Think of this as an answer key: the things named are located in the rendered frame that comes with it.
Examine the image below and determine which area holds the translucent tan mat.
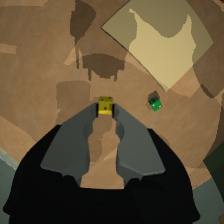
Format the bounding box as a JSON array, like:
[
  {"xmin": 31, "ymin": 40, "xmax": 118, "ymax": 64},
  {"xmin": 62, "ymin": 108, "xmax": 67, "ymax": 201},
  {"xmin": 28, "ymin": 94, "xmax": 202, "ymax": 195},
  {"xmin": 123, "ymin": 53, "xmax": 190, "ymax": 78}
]
[{"xmin": 101, "ymin": 0, "xmax": 213, "ymax": 92}]

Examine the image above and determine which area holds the yellow die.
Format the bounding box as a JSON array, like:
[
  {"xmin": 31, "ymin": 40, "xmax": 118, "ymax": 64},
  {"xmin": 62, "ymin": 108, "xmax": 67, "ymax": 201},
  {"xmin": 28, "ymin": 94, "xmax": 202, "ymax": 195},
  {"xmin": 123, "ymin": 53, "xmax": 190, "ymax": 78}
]
[{"xmin": 98, "ymin": 96, "xmax": 113, "ymax": 114}]

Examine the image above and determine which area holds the green die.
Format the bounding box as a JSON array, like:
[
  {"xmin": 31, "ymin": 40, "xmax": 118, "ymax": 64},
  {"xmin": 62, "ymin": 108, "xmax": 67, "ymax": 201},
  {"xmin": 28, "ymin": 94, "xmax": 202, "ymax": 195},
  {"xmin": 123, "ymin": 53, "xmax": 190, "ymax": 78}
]
[{"xmin": 148, "ymin": 96, "xmax": 162, "ymax": 111}]

